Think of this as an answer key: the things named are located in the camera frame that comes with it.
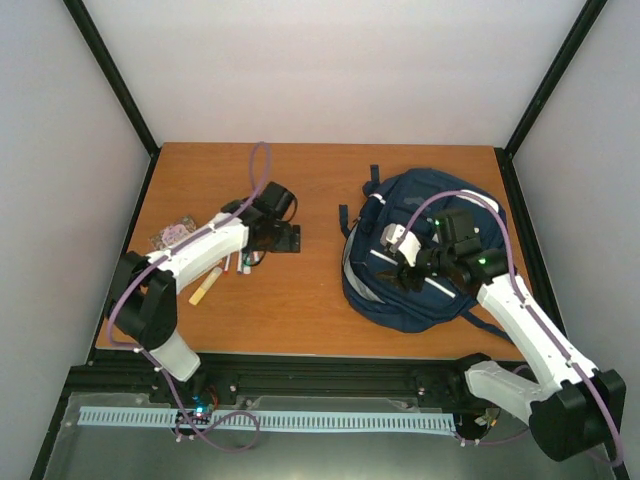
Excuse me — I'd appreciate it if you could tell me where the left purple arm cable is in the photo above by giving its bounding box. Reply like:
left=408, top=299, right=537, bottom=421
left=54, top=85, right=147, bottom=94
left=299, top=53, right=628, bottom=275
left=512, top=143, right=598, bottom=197
left=106, top=141, right=274, bottom=451

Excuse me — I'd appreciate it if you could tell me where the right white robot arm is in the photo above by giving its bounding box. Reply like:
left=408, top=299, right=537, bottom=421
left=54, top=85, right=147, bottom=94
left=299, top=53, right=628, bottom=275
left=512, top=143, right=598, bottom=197
left=381, top=209, right=626, bottom=467

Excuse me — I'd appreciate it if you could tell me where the yellow highlighter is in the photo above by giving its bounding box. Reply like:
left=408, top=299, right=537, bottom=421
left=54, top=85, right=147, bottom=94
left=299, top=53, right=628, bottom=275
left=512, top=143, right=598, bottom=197
left=189, top=266, right=223, bottom=305

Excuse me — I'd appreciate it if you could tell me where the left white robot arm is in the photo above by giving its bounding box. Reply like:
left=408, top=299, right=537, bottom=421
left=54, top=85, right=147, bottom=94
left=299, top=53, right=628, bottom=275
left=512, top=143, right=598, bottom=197
left=106, top=182, right=300, bottom=403

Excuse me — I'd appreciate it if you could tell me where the left black frame post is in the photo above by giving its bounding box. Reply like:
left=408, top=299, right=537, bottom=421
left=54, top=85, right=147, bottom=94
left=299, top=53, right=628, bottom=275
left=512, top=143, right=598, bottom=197
left=62, top=0, right=160, bottom=157

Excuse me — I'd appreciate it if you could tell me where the black aluminium frame base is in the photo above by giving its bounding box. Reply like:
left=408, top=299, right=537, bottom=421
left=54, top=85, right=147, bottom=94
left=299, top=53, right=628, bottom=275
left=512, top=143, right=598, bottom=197
left=29, top=147, right=631, bottom=480

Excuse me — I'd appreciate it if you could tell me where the light blue slotted cable duct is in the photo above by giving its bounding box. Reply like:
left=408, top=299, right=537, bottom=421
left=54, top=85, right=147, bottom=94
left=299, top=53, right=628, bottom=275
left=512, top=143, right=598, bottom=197
left=77, top=406, right=456, bottom=436

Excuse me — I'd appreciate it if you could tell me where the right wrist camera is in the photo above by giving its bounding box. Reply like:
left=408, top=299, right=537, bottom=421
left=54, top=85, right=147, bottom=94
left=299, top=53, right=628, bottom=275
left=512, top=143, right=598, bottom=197
left=381, top=223, right=422, bottom=267

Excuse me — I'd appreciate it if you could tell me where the pink illustrated paperback book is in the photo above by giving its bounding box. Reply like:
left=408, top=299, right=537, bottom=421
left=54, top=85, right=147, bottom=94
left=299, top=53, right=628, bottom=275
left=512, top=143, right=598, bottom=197
left=149, top=215, right=197, bottom=250

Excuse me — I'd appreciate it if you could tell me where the right black frame post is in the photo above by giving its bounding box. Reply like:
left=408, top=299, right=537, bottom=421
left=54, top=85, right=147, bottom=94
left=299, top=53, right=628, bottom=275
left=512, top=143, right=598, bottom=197
left=503, top=0, right=609, bottom=156

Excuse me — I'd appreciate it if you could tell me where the black frame post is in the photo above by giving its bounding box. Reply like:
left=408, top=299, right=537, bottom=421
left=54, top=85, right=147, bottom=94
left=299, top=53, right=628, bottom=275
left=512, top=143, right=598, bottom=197
left=503, top=0, right=609, bottom=156
left=62, top=0, right=160, bottom=157

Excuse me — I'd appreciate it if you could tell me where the purple capped marker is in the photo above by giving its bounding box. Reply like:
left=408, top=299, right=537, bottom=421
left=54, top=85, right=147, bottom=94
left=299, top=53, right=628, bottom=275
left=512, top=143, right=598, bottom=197
left=236, top=252, right=251, bottom=275

